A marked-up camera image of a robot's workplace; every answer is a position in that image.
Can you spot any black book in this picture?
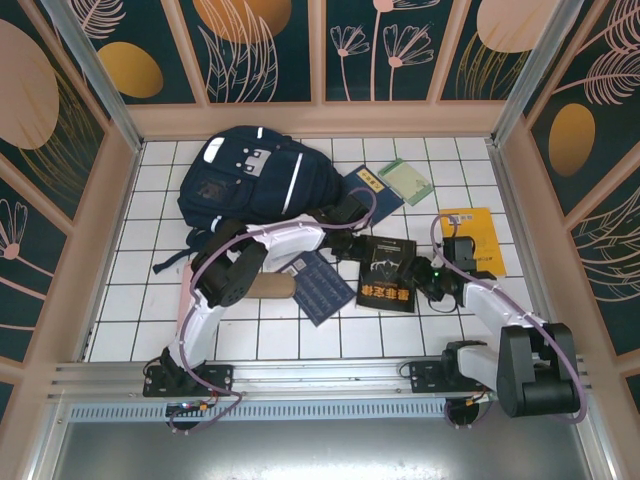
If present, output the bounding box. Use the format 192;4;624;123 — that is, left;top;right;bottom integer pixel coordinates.
355;234;418;315

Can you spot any blue patterned book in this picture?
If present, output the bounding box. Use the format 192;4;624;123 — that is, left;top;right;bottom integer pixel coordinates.
277;249;351;331

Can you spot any blue book with yellow label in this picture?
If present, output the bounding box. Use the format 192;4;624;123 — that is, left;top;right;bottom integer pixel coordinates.
341;163;405;226

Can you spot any brown pencil case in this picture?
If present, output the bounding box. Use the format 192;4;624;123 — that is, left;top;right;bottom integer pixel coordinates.
244;272;297;300

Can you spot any green notepad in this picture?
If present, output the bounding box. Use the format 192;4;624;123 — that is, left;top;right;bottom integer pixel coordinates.
377;157;434;207

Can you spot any navy blue backpack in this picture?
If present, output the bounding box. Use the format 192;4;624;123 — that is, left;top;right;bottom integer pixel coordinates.
152;124;361;274

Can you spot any dark panel with pink flowers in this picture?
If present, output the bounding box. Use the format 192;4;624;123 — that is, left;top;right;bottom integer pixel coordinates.
319;0;441;104

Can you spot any dark panel with pink leaves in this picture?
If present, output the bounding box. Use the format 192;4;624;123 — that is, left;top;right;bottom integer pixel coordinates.
564;154;640;359

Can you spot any dark panel with feather leaf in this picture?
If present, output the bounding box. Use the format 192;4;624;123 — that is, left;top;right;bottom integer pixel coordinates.
522;0;640;219

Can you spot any grey metal plate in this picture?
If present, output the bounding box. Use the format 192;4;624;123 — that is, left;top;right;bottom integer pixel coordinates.
29;419;616;480

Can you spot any dark panel with orange circle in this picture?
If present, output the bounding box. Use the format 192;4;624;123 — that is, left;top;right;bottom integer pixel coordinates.
179;0;316;105

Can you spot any dark panel with pink circle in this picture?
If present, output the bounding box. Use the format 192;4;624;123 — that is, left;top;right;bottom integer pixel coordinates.
437;0;551;104

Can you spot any dark panel with orange oval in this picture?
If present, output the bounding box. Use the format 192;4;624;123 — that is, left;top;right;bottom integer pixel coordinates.
82;0;209;106

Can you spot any dark panel with single flower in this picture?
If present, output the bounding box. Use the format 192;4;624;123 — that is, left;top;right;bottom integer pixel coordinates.
0;154;74;366

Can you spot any dark panel with pink oval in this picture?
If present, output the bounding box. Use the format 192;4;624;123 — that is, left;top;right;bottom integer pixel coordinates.
0;0;114;226

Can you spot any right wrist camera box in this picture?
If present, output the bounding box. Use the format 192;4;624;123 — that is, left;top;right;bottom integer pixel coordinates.
442;235;477;272

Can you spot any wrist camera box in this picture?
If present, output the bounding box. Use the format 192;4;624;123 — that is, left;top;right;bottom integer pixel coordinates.
442;235;477;272
339;194;374;222

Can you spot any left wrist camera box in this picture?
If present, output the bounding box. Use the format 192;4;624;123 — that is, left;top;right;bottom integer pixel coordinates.
339;194;374;222

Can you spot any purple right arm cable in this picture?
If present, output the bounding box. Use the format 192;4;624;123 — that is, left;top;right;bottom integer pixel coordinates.
430;213;587;432

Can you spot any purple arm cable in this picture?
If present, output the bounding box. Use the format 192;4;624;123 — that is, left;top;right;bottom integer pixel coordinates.
430;213;587;432
167;187;379;436

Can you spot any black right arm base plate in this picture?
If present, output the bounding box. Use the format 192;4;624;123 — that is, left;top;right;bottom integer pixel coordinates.
408;360;451;396

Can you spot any aluminium side rail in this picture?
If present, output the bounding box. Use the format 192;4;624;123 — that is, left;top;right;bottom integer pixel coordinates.
487;142;556;326

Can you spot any aluminium mounting rail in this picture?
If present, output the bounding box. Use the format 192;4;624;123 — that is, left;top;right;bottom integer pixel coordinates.
47;357;594;401

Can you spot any perforated metal cable tray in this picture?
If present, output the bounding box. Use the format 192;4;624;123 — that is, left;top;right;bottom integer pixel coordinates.
67;402;581;424

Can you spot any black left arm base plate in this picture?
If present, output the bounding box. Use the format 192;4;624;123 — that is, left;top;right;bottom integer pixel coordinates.
143;363;236;399

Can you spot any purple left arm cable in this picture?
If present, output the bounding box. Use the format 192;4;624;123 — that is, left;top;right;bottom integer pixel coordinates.
167;187;379;436

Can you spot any aluminium frame post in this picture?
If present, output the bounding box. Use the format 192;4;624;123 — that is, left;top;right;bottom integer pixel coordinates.
42;0;146;154
487;0;591;149

